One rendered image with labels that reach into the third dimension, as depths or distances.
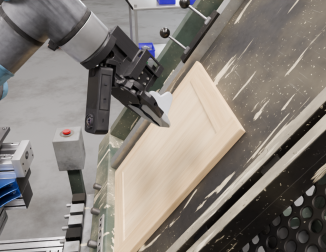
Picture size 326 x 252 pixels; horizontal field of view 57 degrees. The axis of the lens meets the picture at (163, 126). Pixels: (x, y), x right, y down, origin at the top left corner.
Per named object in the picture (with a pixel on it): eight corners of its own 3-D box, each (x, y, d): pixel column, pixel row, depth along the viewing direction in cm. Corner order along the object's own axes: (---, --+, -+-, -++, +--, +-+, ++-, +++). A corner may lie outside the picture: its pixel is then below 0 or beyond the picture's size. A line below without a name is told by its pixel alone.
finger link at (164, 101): (189, 108, 60) (161, 78, 55) (176, 132, 58) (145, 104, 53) (178, 107, 63) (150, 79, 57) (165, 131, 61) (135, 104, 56)
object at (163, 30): (188, 56, 109) (159, 34, 110) (194, 48, 107) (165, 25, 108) (185, 57, 105) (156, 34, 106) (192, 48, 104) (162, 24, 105)
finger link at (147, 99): (169, 112, 55) (137, 81, 50) (165, 119, 55) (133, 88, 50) (153, 111, 59) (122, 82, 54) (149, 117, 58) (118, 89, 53)
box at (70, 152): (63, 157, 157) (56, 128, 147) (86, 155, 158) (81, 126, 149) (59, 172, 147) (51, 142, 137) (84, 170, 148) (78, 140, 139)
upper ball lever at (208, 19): (208, 28, 104) (178, 5, 105) (215, 18, 103) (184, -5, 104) (206, 27, 101) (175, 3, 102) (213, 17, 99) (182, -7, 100)
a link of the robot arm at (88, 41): (70, 42, 43) (50, 49, 49) (94, 64, 46) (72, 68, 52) (98, 6, 45) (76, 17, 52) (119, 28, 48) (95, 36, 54)
